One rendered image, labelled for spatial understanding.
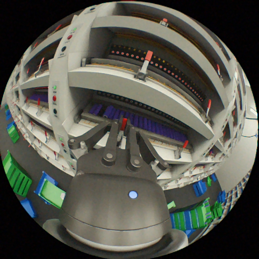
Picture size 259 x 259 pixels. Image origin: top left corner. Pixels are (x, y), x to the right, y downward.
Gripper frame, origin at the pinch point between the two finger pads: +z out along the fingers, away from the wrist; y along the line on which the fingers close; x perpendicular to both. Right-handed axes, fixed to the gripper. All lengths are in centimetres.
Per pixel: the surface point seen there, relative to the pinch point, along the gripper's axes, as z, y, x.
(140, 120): 10.5, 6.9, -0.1
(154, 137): 5.0, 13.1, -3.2
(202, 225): -59, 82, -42
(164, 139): 4.9, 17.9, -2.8
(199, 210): -38, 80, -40
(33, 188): -34, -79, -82
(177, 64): 13.5, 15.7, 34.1
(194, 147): 4.0, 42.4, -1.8
